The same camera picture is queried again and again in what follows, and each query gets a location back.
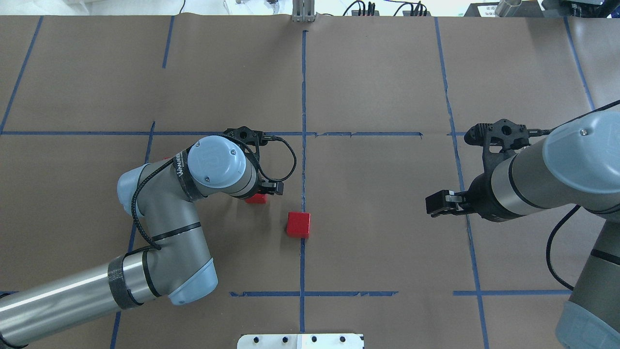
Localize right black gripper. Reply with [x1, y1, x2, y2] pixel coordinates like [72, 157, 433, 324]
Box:
[425, 190, 473, 216]

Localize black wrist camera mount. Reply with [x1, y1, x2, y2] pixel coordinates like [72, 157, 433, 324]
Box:
[464, 119, 551, 174]
[221, 126, 277, 160]

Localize white metal base plate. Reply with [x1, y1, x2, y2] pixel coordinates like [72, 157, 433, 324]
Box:
[237, 333, 365, 349]

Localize black power cables right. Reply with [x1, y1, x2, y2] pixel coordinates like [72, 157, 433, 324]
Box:
[393, 1, 429, 16]

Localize black power cables left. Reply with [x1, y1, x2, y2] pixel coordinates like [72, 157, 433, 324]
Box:
[343, 0, 380, 16]

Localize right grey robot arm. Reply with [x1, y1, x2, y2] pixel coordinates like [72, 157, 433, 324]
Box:
[425, 109, 620, 349]

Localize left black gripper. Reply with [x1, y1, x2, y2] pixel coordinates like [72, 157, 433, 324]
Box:
[242, 178, 285, 198]

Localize black power cables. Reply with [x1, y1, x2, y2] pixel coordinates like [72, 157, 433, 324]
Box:
[393, 1, 429, 16]
[343, 0, 380, 16]

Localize grey aluminium post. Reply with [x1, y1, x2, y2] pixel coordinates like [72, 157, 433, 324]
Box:
[292, 0, 316, 23]

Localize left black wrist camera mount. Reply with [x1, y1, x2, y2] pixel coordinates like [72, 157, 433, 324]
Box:
[221, 126, 277, 160]

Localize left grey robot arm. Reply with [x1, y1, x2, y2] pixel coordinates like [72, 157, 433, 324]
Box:
[1, 127, 285, 349]

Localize right black camera cable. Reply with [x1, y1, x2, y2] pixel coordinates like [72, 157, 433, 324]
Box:
[546, 205, 581, 291]

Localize red cube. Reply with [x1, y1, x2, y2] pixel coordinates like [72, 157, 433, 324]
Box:
[245, 193, 268, 204]
[286, 211, 311, 239]

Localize silver metal cylinder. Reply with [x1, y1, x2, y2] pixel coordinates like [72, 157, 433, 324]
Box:
[495, 0, 523, 17]

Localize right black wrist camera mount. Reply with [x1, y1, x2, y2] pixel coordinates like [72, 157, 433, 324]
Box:
[464, 119, 551, 174]

